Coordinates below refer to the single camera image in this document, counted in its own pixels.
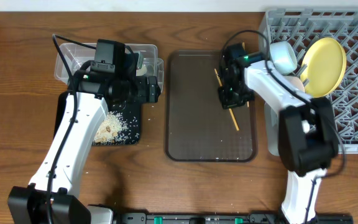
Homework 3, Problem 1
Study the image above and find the white napkin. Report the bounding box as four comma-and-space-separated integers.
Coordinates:
136, 64, 147, 77

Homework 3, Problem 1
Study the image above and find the dark brown serving tray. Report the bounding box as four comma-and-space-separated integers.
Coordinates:
165, 50, 257, 162

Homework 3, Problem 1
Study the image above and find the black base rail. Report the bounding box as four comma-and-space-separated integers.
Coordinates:
88, 212, 354, 224

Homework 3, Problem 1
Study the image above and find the grey dishwasher rack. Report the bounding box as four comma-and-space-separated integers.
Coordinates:
259, 8, 358, 154

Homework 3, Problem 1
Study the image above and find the clear plastic waste bin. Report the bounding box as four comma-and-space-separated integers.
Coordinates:
54, 43, 164, 91

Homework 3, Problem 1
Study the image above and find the light blue bowl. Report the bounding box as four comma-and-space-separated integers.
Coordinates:
270, 41, 297, 75

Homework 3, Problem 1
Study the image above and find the yellow plate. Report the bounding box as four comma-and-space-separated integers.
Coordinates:
300, 37, 347, 98

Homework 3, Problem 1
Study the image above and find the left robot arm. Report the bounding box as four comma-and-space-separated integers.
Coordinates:
8, 54, 160, 223

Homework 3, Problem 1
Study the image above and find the pink bowl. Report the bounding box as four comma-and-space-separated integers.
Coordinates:
285, 76, 305, 92

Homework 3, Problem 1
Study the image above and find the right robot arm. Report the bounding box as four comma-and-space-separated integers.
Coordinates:
218, 50, 339, 223

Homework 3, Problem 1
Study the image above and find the rice food scraps pile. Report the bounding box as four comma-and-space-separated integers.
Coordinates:
92, 110, 141, 146

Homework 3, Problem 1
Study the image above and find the black waste tray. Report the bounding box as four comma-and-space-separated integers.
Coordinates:
53, 90, 142, 146

